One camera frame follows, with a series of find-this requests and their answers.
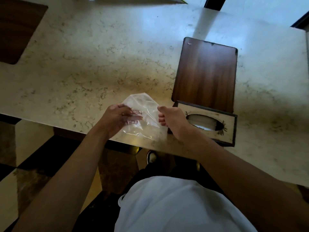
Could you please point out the person's right hand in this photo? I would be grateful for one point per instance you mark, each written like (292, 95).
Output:
(175, 123)

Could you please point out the person's left hand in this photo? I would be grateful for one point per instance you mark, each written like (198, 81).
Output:
(116, 118)

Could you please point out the white napkin stack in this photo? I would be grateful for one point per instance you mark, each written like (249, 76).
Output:
(202, 123)

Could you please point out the clear plastic bag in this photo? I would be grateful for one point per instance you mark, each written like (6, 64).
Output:
(144, 103)

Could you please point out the dark wooden tissue box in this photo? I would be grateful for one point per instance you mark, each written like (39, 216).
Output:
(229, 124)

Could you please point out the person's left forearm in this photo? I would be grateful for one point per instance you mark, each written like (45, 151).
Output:
(65, 181)

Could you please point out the person's right forearm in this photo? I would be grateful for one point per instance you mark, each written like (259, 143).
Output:
(246, 188)

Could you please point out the person's left shoe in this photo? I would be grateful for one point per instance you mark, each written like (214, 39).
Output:
(152, 157)

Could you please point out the person's white shirt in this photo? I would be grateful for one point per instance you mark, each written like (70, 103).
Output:
(183, 207)

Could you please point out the brown wooden board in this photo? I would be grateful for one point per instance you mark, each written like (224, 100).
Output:
(205, 74)

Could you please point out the dark wooden counter panel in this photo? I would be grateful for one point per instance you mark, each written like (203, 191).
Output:
(19, 28)

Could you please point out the dark window frame post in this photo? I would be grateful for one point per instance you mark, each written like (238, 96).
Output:
(214, 2)
(301, 20)

